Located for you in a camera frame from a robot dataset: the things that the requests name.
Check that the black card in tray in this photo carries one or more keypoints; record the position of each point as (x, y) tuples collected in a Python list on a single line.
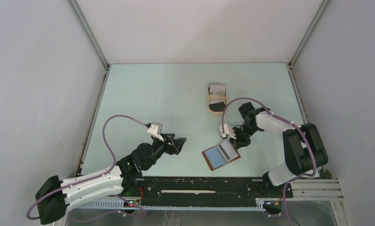
[(217, 107)]

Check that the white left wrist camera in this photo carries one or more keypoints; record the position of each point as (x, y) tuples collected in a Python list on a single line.
[(155, 129)]

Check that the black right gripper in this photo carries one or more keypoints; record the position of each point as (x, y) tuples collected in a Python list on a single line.
[(239, 142)]

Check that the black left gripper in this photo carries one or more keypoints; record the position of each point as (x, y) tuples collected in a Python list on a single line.
[(170, 149)]

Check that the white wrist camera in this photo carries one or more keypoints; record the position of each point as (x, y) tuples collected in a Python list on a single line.
[(226, 131), (155, 129)]

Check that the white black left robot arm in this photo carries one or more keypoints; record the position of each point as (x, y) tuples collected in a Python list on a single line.
[(56, 196)]

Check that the brown leather card holder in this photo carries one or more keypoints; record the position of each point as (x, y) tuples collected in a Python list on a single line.
[(214, 159)]

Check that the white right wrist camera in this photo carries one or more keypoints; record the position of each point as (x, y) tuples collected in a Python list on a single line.
[(226, 131)]

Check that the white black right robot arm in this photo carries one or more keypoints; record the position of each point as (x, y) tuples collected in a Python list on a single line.
[(304, 151)]

